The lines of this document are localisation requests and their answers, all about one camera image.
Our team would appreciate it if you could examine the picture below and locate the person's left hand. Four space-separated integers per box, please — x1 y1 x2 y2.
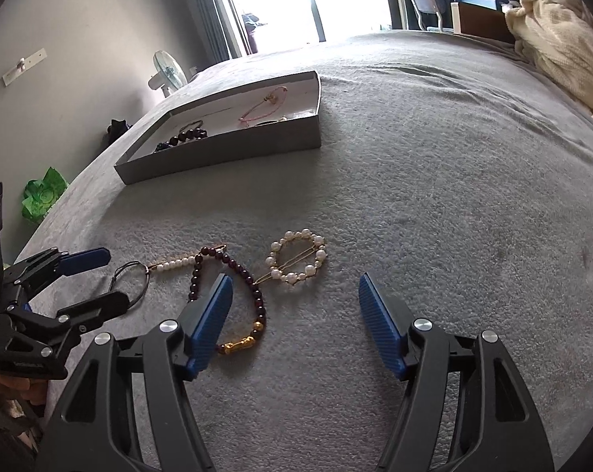
0 365 49 407

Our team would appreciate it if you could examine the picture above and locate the green plastic bag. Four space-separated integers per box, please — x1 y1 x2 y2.
22 166 70 222

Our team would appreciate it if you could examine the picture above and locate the white standing fan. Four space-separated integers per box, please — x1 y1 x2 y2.
147 50 189 98

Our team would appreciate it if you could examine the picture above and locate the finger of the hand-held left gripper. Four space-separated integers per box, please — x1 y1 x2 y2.
4 247 111 301
55 291 130 334

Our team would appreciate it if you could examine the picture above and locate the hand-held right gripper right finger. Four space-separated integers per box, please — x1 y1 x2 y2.
359 273 555 472

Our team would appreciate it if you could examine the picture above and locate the cream fleece blanket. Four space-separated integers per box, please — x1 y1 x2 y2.
504 0 593 126

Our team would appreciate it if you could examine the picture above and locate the shallow grey cardboard box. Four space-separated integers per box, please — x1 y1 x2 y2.
114 71 323 186

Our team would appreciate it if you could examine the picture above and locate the pink cord bracelet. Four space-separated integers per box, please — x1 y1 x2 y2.
239 87 290 127

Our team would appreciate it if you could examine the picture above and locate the dark red bead bracelet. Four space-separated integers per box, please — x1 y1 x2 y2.
188 243 269 356

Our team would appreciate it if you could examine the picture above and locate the round pearl hair clip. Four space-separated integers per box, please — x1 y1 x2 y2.
254 229 329 287

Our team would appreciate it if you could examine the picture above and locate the thin metal bangle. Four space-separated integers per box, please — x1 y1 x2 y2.
110 261 151 311

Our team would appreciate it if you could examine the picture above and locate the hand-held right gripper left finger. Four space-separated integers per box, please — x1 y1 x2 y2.
35 274 234 472

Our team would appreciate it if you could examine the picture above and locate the wooden desk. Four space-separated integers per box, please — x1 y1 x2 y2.
441 0 516 43

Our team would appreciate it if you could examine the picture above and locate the dark bag on floor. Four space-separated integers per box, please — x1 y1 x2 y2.
105 118 130 146

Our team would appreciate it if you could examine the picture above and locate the white wall hook rack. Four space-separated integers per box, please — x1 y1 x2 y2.
1 48 48 87

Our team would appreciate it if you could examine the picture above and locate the small pearl strand bracelet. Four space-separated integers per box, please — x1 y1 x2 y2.
146 244 228 274

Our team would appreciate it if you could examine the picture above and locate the large black bead bracelet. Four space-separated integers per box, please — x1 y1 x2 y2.
170 120 209 145

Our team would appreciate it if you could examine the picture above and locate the sliding glass door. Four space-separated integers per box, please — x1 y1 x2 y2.
218 0 396 56

